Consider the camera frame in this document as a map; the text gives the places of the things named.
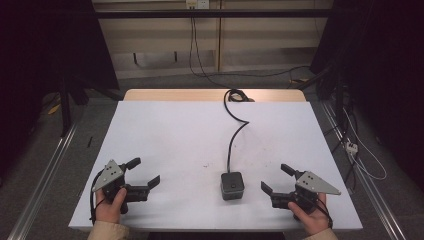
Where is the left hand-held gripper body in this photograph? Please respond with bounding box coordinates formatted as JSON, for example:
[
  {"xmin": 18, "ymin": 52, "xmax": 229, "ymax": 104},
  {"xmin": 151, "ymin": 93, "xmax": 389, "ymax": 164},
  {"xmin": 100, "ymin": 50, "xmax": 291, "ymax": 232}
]
[{"xmin": 91, "ymin": 159, "xmax": 150, "ymax": 215}]

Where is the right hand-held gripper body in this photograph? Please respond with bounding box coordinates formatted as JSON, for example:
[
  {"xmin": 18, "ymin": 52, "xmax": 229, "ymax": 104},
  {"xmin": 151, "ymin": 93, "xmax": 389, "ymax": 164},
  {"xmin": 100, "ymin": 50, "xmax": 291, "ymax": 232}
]
[{"xmin": 270, "ymin": 170, "xmax": 342, "ymax": 214}]

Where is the person's right hand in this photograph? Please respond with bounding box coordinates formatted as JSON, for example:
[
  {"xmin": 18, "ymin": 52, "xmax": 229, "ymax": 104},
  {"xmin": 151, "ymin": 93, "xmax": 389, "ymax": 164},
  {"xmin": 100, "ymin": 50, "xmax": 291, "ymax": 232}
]
[{"xmin": 287, "ymin": 192, "xmax": 331, "ymax": 236}]

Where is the person's left hand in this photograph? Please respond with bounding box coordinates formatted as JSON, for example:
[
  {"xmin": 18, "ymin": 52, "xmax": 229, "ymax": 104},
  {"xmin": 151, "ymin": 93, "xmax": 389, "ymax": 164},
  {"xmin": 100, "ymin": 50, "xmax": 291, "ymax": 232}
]
[{"xmin": 95, "ymin": 187, "xmax": 128, "ymax": 225}]

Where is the small black cube device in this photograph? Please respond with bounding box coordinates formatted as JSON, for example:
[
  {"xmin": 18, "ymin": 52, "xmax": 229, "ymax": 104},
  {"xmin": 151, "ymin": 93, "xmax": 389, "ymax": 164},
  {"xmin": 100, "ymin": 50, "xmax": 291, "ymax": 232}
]
[{"xmin": 220, "ymin": 171, "xmax": 246, "ymax": 201}]

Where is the white table cover board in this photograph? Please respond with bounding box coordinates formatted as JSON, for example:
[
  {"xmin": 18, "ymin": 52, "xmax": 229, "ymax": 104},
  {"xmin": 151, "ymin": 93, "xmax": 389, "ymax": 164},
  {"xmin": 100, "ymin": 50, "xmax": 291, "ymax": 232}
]
[{"xmin": 68, "ymin": 100, "xmax": 364, "ymax": 233}]

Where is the black metal stand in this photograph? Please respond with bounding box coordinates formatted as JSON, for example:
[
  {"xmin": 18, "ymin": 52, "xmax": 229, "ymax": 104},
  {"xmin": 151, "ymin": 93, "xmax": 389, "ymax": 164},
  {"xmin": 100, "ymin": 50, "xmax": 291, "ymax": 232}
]
[{"xmin": 58, "ymin": 74, "xmax": 74, "ymax": 138}]

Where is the black curtain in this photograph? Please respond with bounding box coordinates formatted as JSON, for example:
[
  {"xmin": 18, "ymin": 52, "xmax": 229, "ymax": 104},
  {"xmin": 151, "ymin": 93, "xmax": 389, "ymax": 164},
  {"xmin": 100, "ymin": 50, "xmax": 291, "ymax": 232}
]
[
  {"xmin": 309, "ymin": 0, "xmax": 424, "ymax": 192},
  {"xmin": 0, "ymin": 0, "xmax": 121, "ymax": 183}
]

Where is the black horizontal bar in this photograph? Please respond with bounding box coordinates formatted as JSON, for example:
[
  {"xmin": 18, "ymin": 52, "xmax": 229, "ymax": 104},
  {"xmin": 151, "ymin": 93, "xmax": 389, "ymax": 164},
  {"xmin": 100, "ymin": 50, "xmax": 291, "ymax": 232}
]
[{"xmin": 94, "ymin": 8, "xmax": 335, "ymax": 20}]

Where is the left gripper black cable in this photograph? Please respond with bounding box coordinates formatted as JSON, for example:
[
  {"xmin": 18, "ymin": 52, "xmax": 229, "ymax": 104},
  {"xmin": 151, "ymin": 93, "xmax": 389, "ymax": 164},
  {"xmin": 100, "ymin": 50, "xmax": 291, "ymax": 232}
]
[{"xmin": 88, "ymin": 169, "xmax": 106, "ymax": 225}]

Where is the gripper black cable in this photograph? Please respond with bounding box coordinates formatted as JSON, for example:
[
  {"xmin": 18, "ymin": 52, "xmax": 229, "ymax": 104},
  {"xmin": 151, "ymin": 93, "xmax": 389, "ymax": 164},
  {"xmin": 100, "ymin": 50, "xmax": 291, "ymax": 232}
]
[
  {"xmin": 313, "ymin": 198, "xmax": 335, "ymax": 230},
  {"xmin": 88, "ymin": 169, "xmax": 106, "ymax": 225}
]

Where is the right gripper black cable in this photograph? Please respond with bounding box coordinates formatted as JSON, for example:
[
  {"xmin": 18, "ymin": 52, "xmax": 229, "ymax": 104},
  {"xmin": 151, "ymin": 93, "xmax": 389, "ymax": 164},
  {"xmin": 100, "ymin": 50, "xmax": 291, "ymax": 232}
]
[{"xmin": 313, "ymin": 198, "xmax": 335, "ymax": 230}]

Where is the black device cable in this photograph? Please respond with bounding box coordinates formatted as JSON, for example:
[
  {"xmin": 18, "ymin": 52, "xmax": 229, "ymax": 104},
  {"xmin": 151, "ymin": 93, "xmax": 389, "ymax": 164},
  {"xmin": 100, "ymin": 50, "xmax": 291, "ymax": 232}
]
[{"xmin": 223, "ymin": 88, "xmax": 256, "ymax": 174}]

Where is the aluminium floor rail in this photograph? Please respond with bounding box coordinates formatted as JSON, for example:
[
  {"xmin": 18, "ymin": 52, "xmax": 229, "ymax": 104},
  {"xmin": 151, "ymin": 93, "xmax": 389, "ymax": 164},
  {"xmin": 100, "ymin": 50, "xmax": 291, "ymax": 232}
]
[
  {"xmin": 320, "ymin": 100, "xmax": 408, "ymax": 240},
  {"xmin": 6, "ymin": 121, "xmax": 80, "ymax": 240}
]

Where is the white cable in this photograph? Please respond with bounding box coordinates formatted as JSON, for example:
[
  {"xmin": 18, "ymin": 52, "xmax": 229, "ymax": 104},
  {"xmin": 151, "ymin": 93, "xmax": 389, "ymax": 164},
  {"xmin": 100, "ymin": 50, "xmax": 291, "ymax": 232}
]
[{"xmin": 342, "ymin": 107, "xmax": 388, "ymax": 182}]

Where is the black wall cable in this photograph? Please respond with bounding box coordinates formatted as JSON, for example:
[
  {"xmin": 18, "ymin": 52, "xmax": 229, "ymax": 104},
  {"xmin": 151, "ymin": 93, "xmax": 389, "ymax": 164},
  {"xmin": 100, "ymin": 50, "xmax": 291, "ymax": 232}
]
[{"xmin": 188, "ymin": 16, "xmax": 312, "ymax": 90}]

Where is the white wall outlet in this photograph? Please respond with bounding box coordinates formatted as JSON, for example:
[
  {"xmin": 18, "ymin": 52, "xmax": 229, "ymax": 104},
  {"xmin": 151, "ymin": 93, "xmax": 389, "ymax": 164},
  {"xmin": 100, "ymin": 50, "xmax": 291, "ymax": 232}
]
[{"xmin": 185, "ymin": 0, "xmax": 211, "ymax": 10}]

